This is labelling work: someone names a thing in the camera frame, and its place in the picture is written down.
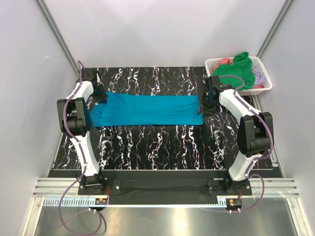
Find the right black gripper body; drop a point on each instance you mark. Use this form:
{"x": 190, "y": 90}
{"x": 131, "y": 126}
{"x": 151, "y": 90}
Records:
{"x": 207, "y": 106}

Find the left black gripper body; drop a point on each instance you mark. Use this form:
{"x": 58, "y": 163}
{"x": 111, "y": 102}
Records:
{"x": 100, "y": 96}

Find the blue t shirt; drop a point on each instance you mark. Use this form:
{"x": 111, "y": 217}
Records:
{"x": 125, "y": 110}

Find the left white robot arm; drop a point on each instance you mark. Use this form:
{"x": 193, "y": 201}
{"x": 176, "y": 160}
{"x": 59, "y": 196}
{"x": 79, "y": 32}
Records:
{"x": 76, "y": 122}

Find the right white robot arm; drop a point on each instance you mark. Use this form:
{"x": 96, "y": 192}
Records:
{"x": 255, "y": 139}

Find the pink t shirt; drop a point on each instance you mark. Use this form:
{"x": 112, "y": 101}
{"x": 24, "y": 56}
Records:
{"x": 221, "y": 62}

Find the green t shirt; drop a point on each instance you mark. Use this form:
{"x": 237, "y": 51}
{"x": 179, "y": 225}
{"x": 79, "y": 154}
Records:
{"x": 241, "y": 67}

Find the lilac t shirt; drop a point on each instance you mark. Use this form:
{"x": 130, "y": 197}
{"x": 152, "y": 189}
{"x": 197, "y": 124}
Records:
{"x": 259, "y": 78}

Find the white plastic laundry basket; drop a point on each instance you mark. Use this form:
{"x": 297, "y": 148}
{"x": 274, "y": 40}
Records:
{"x": 256, "y": 64}

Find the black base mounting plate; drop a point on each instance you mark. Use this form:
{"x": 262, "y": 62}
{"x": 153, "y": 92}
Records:
{"x": 162, "y": 198}

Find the left aluminium frame post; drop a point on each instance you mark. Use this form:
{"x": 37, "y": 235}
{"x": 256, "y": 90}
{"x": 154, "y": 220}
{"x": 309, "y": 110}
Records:
{"x": 58, "y": 36}

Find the aluminium frame post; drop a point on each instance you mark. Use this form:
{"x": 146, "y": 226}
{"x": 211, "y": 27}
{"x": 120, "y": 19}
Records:
{"x": 275, "y": 26}
{"x": 58, "y": 36}

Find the right aluminium frame post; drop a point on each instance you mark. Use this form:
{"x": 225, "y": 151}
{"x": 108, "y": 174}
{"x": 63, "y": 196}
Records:
{"x": 275, "y": 26}

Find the aluminium rail bar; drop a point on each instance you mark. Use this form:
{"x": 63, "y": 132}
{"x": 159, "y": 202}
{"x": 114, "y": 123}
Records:
{"x": 271, "y": 187}

